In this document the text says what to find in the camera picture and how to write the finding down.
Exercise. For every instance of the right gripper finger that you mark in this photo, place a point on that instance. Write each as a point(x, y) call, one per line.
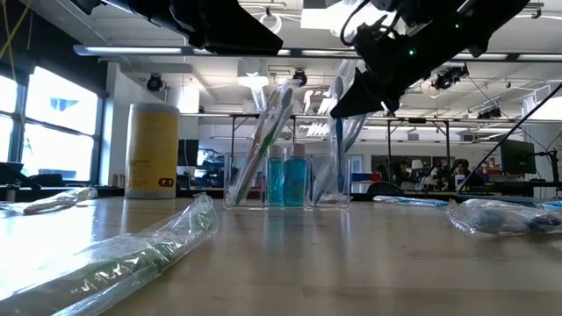
point(360, 98)

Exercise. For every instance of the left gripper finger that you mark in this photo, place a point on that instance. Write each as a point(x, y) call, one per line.
point(246, 35)

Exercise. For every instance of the green toothbrush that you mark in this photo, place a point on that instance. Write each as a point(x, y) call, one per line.
point(268, 141)
point(110, 267)

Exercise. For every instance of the teal mouthwash bottle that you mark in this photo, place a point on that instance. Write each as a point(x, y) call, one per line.
point(275, 184)
point(295, 184)

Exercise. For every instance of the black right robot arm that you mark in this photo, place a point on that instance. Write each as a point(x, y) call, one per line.
point(492, 22)

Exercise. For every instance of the white pendant light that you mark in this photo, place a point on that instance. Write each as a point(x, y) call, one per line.
point(252, 81)

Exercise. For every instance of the long ceiling light bar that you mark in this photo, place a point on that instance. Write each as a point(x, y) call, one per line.
point(131, 50)

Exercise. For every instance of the person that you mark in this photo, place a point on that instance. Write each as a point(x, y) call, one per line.
point(461, 169)

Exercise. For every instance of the dark background screen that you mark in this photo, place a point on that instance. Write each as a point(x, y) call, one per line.
point(188, 152)

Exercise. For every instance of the yellow wipes canister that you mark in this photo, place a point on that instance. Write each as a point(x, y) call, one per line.
point(151, 149)

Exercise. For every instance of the black computer monitor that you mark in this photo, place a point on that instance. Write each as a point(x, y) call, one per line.
point(518, 155)

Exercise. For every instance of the clear acrylic organizer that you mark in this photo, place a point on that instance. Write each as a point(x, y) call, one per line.
point(259, 199)

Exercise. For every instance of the large window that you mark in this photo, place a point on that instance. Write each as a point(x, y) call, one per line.
point(61, 123)

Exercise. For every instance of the wrapped purple toothbrush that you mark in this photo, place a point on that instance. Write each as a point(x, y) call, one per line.
point(544, 222)

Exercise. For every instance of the black office chair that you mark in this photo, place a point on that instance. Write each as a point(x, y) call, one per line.
point(44, 179)

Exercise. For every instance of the black ceiling camera rig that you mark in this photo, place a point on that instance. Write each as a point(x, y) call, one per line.
point(448, 78)

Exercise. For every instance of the silver ventilation duct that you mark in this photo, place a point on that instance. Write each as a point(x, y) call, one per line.
point(316, 109)

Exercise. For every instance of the black ceiling camera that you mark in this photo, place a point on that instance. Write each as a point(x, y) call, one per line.
point(300, 78)
point(154, 82)

